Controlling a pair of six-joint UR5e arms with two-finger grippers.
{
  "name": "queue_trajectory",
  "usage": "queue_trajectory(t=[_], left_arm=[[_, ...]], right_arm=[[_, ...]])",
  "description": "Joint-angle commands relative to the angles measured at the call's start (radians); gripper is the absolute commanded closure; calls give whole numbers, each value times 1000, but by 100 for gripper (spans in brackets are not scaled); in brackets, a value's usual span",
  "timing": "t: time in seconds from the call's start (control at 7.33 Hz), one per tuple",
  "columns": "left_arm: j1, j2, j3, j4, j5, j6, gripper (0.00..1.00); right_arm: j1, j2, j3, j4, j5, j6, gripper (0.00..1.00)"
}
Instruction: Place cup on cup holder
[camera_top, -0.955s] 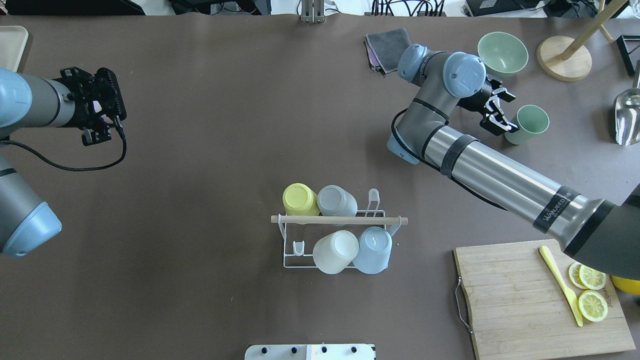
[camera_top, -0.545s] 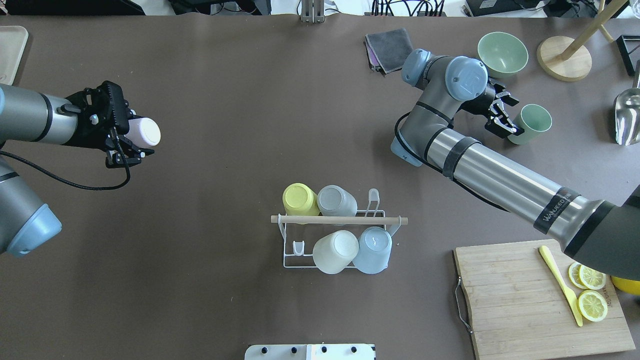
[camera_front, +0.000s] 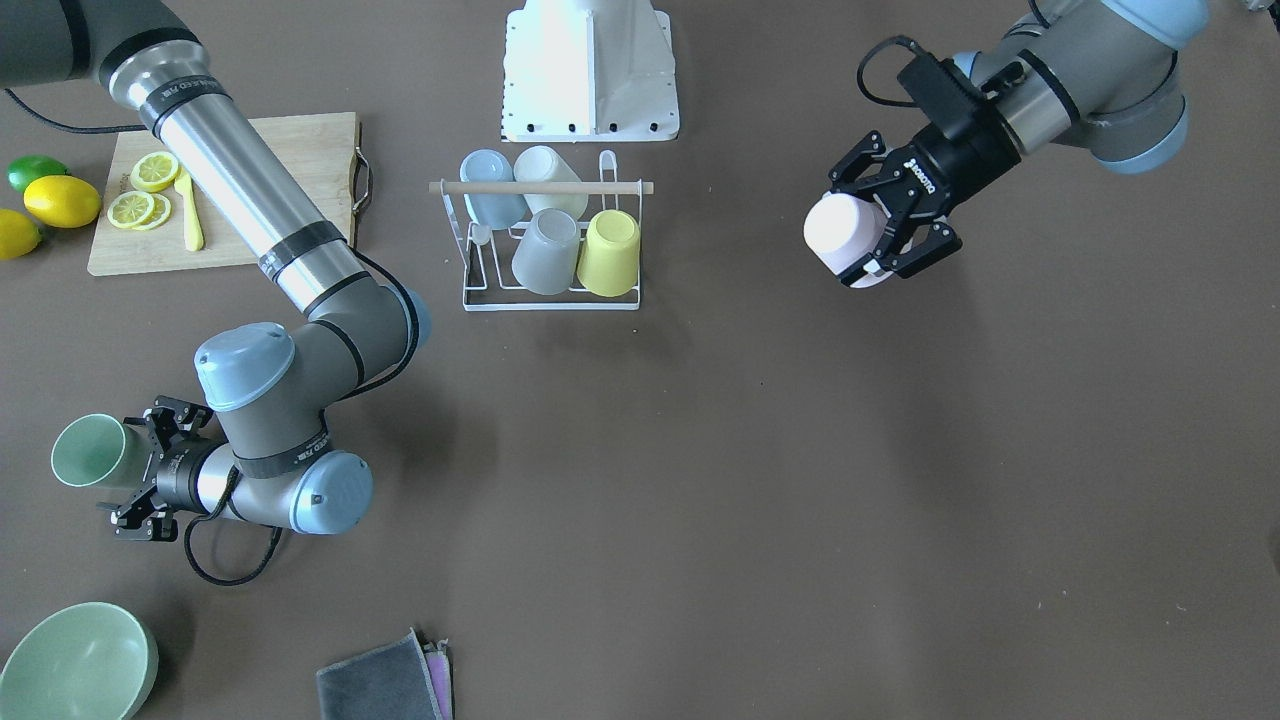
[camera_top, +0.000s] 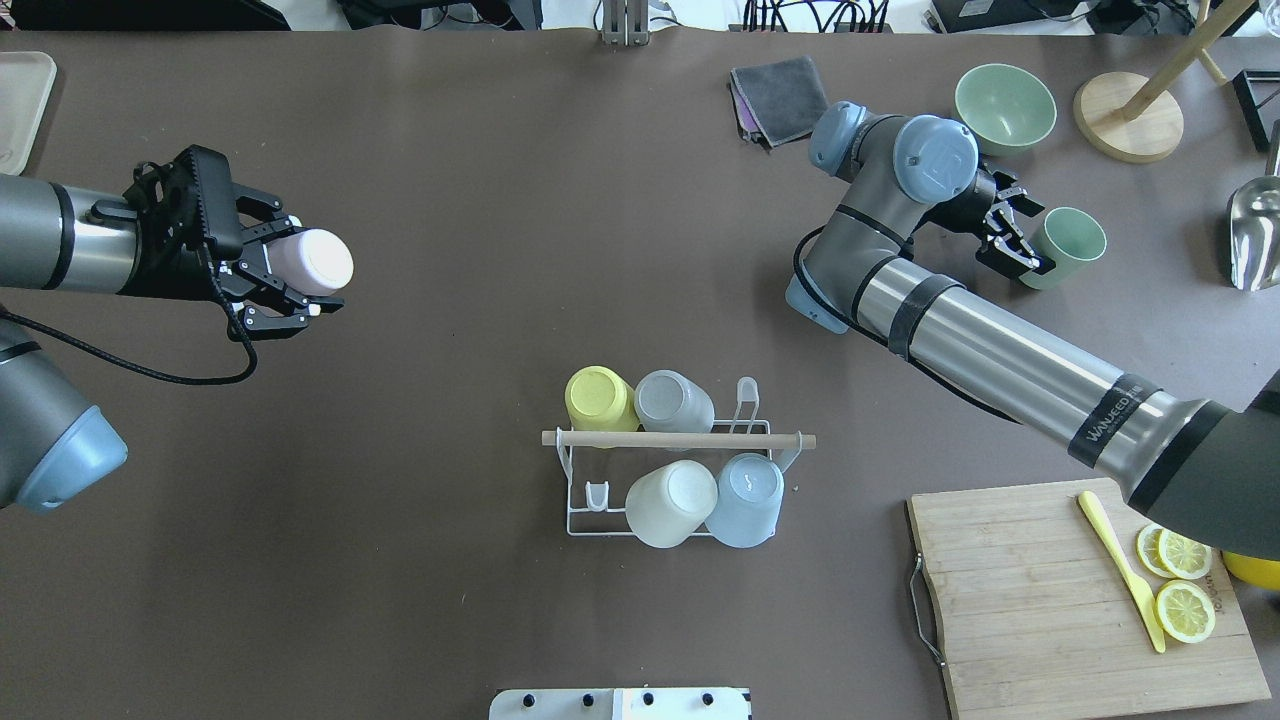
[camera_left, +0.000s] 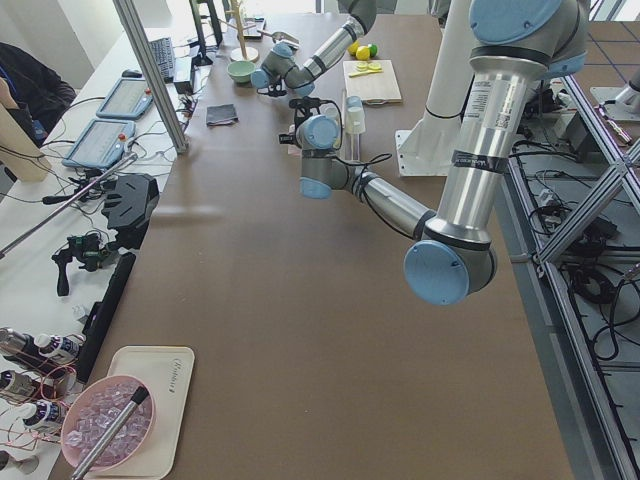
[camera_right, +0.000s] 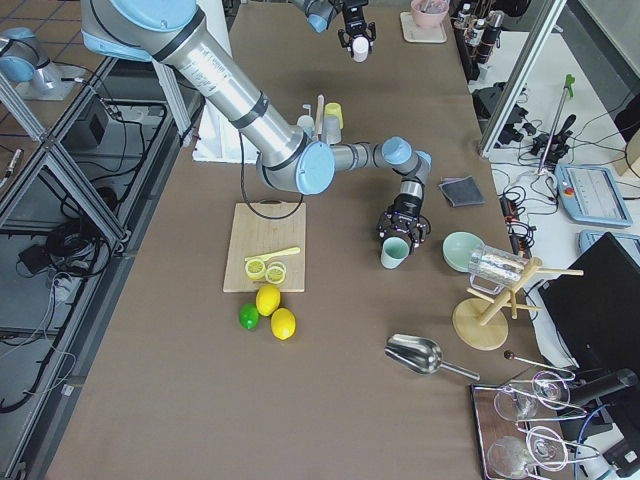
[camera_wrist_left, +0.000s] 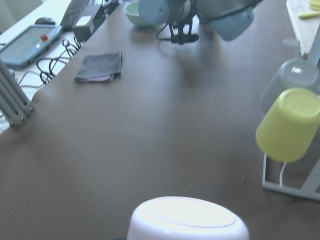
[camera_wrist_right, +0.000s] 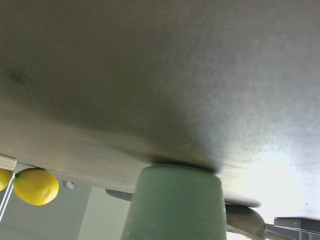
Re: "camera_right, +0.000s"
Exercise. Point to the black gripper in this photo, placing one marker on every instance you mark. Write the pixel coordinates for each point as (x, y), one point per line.
(406, 208)
(354, 23)

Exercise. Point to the pink plastic cup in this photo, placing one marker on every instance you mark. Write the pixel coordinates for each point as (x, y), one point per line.
(360, 49)

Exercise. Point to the green plastic cup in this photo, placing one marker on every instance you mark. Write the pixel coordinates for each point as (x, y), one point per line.
(394, 251)

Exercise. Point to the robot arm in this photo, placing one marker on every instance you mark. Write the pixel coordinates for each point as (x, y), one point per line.
(174, 33)
(320, 13)

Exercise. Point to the yellow plastic cup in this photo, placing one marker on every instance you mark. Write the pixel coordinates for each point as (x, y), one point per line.
(335, 109)

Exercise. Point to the grey plastic cup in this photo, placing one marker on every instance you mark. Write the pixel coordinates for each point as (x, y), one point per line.
(331, 132)

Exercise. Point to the cream plastic tray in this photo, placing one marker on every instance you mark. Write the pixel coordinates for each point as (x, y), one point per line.
(413, 33)

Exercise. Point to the green bowl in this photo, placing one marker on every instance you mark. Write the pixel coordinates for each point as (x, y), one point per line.
(457, 248)

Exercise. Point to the pink bowl with ice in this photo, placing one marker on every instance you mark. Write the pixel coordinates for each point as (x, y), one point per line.
(429, 13)

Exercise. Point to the grey folded cloth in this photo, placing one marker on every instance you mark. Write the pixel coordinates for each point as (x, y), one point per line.
(460, 192)

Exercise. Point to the glass pitcher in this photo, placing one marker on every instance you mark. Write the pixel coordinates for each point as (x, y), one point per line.
(493, 269)

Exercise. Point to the wooden mug tree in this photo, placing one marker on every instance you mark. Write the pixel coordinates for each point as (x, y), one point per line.
(480, 322)

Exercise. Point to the metal scoop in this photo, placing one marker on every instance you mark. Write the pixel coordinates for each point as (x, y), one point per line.
(422, 355)

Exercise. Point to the lemon slice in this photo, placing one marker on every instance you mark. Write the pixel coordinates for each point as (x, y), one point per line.
(255, 268)
(275, 273)

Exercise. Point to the yellow plastic knife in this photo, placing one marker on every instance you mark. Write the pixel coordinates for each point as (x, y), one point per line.
(279, 253)

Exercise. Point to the wooden cutting board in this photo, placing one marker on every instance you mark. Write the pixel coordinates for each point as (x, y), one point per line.
(253, 235)

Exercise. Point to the yellow lemon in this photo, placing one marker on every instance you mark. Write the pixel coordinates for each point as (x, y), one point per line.
(283, 324)
(267, 301)

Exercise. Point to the green lime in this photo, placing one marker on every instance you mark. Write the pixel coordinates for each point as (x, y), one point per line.
(249, 316)

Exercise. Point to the blue teach pendant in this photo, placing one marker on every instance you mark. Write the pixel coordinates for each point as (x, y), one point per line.
(587, 238)
(590, 196)

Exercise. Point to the black monitor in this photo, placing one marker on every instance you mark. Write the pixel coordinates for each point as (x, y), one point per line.
(597, 313)

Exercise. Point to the wine glass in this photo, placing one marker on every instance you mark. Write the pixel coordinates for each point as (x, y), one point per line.
(540, 398)
(541, 451)

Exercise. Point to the metal pole tool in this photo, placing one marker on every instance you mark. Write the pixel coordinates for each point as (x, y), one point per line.
(567, 92)

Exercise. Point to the white wire cup rack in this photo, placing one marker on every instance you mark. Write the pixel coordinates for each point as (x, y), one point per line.
(318, 114)

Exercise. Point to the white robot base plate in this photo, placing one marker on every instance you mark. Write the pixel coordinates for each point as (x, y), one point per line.
(218, 141)

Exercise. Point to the aluminium frame post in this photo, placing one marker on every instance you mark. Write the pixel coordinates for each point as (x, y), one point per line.
(537, 37)

